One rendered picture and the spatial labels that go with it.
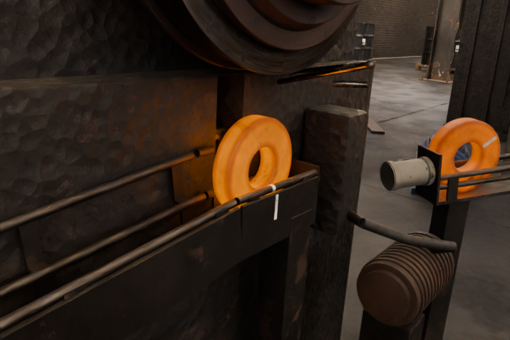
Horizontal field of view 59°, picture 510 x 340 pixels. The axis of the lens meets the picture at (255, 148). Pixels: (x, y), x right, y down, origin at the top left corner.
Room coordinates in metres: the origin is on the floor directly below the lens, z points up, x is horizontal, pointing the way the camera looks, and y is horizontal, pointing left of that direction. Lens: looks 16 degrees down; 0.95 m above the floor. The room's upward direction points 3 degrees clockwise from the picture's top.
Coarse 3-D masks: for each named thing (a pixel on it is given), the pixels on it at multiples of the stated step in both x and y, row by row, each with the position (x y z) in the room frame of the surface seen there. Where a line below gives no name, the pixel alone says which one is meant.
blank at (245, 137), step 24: (240, 120) 0.65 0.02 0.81; (264, 120) 0.65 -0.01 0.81; (240, 144) 0.61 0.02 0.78; (264, 144) 0.65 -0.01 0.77; (288, 144) 0.70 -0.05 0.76; (216, 168) 0.61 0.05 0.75; (240, 168) 0.61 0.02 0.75; (264, 168) 0.69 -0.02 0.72; (288, 168) 0.71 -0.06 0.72; (216, 192) 0.61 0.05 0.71; (240, 192) 0.61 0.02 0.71
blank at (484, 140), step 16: (448, 128) 0.89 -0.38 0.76; (464, 128) 0.89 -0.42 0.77; (480, 128) 0.90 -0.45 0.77; (432, 144) 0.90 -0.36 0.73; (448, 144) 0.88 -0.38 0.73; (480, 144) 0.90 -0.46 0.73; (496, 144) 0.91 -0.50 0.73; (448, 160) 0.88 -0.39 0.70; (480, 160) 0.90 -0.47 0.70; (496, 160) 0.91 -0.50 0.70; (480, 176) 0.90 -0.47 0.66
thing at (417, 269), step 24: (384, 264) 0.76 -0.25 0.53; (408, 264) 0.76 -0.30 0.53; (432, 264) 0.79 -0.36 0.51; (360, 288) 0.77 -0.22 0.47; (384, 288) 0.74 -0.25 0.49; (408, 288) 0.72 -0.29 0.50; (432, 288) 0.76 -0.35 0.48; (384, 312) 0.74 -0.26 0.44; (408, 312) 0.72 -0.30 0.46; (360, 336) 0.79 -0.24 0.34; (384, 336) 0.76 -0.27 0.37; (408, 336) 0.73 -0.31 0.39
